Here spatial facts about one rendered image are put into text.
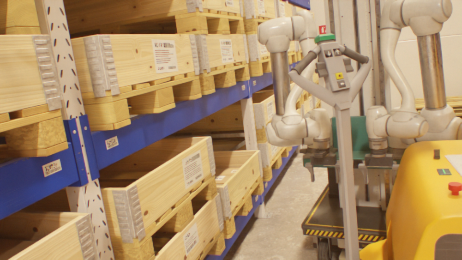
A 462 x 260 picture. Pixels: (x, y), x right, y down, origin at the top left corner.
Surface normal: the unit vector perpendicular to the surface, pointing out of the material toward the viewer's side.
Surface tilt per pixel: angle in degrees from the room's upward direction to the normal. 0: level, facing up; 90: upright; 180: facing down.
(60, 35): 90
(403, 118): 61
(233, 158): 90
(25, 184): 90
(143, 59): 90
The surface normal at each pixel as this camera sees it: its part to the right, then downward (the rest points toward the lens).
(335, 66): 0.41, -0.16
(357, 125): -0.44, 0.22
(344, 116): 0.46, 0.11
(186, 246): 0.94, -0.05
